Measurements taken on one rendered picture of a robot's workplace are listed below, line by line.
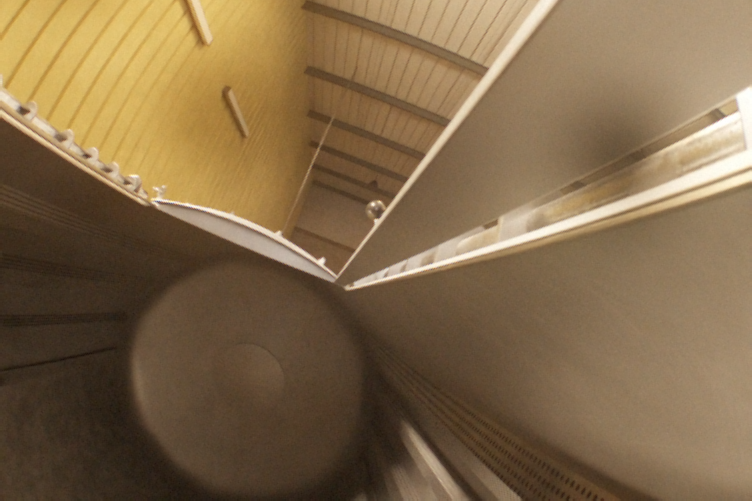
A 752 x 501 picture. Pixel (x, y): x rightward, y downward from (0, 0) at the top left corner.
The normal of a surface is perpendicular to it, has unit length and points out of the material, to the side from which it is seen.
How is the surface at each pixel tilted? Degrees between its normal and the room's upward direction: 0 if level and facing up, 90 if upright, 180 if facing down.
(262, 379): 90
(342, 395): 95
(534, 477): 82
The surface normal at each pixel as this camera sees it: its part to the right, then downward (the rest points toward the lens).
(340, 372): -0.26, -0.14
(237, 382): 0.14, -0.20
